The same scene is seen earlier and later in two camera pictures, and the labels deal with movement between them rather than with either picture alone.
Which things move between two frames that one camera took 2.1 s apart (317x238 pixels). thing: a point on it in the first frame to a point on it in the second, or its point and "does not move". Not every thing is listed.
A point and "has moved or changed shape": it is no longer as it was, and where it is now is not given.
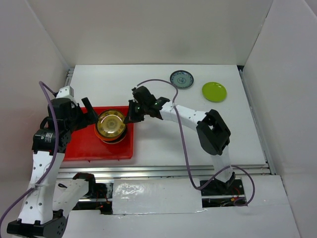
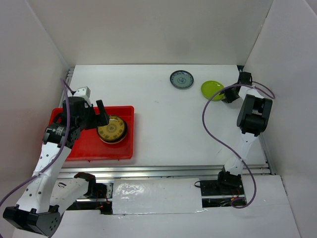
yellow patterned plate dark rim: [111, 123] has moved or changed shape
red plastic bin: [85, 144] does not move
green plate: [214, 91] does not move
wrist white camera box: [67, 91] to [83, 91]
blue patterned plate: [182, 79] does not move
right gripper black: [132, 115] to [229, 98]
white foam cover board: [155, 196] does not move
